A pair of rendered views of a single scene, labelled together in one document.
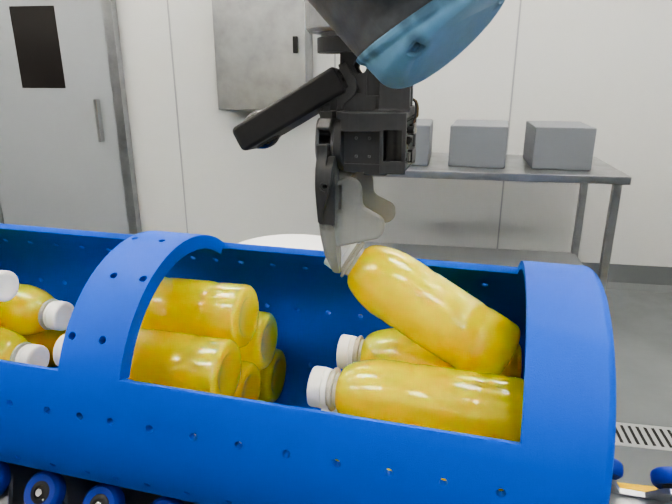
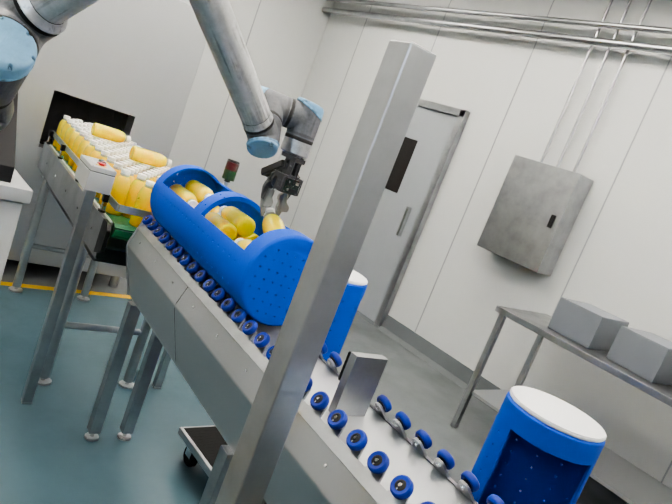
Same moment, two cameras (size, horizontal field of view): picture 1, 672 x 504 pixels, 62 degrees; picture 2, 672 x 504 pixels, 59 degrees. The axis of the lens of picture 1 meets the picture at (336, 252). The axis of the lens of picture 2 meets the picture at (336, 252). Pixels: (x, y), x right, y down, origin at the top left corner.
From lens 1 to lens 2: 1.55 m
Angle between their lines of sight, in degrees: 36
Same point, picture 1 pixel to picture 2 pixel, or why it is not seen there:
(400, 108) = (288, 174)
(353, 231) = (266, 203)
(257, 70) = (516, 228)
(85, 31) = (426, 162)
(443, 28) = (251, 144)
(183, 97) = (463, 229)
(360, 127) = (277, 175)
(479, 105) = not seen: outside the picture
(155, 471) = (194, 241)
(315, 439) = (218, 238)
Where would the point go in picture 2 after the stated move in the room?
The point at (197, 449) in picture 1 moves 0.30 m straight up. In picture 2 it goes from (201, 235) to (232, 145)
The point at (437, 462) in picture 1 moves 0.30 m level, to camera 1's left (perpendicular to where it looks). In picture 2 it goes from (231, 249) to (173, 214)
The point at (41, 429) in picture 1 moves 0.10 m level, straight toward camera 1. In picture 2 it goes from (183, 222) to (171, 225)
